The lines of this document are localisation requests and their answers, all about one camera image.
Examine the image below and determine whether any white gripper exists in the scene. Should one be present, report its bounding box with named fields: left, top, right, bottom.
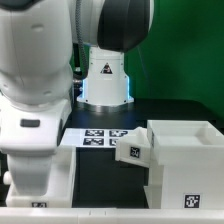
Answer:
left=7, top=155, right=52, bottom=196

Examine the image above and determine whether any white drawer without knob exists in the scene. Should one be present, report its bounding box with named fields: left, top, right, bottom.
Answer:
left=115, top=127, right=151, bottom=168

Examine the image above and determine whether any white drawer cabinet box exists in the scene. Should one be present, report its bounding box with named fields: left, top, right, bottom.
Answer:
left=144, top=120, right=224, bottom=210

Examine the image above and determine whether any white drawer with knob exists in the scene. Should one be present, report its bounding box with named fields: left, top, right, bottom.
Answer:
left=3, top=145, right=76, bottom=208

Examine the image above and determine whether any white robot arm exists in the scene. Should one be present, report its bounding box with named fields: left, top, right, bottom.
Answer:
left=0, top=0, right=154, bottom=196

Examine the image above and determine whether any fiducial marker sheet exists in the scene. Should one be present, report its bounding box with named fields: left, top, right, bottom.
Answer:
left=61, top=128, right=131, bottom=148

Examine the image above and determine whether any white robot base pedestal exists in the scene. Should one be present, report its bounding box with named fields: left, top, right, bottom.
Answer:
left=77, top=47, right=134, bottom=113

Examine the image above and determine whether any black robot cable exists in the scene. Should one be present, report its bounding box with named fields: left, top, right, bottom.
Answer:
left=72, top=0, right=90, bottom=81

